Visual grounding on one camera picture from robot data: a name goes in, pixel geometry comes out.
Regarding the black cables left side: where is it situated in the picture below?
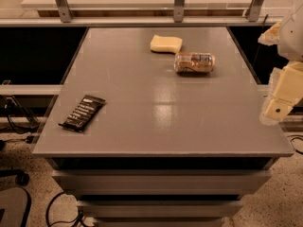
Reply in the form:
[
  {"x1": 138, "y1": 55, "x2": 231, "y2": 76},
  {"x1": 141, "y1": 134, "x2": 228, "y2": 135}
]
[{"x1": 0, "y1": 95, "x2": 41, "y2": 144}]

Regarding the black cable right floor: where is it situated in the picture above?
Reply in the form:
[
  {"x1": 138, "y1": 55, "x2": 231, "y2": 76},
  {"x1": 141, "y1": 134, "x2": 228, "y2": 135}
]
[{"x1": 286, "y1": 133, "x2": 303, "y2": 156}]

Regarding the grey drawer cabinet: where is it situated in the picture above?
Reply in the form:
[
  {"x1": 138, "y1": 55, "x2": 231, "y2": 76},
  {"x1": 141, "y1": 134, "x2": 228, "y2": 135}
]
[{"x1": 52, "y1": 169, "x2": 271, "y2": 227}]

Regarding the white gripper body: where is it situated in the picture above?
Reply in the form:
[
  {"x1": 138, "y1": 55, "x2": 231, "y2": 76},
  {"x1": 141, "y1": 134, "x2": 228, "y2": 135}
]
[{"x1": 274, "y1": 61, "x2": 303, "y2": 106}]

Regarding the black rxbar chocolate bar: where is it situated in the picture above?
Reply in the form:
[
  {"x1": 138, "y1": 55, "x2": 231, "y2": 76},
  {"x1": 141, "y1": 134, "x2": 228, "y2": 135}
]
[{"x1": 59, "y1": 95, "x2": 106, "y2": 132}]

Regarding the yellow sponge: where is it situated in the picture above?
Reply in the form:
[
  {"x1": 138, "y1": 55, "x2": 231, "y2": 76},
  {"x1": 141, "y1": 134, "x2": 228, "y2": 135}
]
[{"x1": 150, "y1": 35, "x2": 183, "y2": 53}]

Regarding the left metal bracket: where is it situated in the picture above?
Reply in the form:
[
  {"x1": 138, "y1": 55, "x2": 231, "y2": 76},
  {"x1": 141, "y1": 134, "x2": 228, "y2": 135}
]
[{"x1": 55, "y1": 0, "x2": 72, "y2": 23}]

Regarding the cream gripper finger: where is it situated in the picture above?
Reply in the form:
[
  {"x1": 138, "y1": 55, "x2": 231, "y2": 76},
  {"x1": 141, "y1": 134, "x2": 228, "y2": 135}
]
[
  {"x1": 258, "y1": 22, "x2": 281, "y2": 45},
  {"x1": 259, "y1": 68, "x2": 295, "y2": 126}
]

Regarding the right metal bracket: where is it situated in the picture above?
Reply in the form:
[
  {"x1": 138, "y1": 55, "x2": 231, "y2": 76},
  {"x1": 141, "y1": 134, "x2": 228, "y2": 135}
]
[{"x1": 245, "y1": 0, "x2": 264, "y2": 22}]

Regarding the black floor cable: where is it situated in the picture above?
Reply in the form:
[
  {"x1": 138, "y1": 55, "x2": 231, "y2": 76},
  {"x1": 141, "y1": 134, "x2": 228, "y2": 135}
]
[{"x1": 45, "y1": 191, "x2": 86, "y2": 227}]

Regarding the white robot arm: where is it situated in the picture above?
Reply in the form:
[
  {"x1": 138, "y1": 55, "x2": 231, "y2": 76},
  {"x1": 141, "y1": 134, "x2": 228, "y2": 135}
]
[{"x1": 258, "y1": 5, "x2": 303, "y2": 126}]

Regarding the black chair base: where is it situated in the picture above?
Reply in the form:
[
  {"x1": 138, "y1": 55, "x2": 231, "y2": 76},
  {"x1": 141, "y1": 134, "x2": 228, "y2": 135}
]
[{"x1": 0, "y1": 169, "x2": 31, "y2": 227}]

